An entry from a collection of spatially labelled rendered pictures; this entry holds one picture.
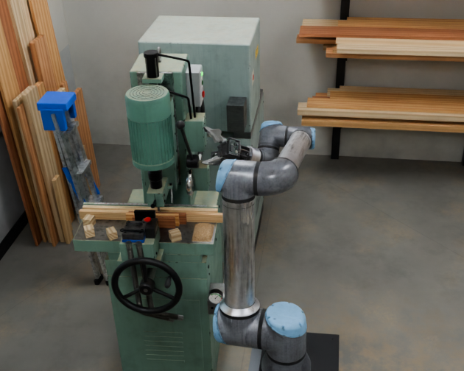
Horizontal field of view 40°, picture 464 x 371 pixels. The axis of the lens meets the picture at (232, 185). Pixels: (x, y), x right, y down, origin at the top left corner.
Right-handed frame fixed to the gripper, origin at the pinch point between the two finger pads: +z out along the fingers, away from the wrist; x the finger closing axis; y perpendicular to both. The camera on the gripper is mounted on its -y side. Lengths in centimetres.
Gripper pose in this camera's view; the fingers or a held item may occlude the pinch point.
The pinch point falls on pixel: (201, 144)
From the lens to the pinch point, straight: 253.9
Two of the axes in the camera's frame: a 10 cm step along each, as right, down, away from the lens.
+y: 5.9, -2.3, -7.8
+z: -8.1, -2.3, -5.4
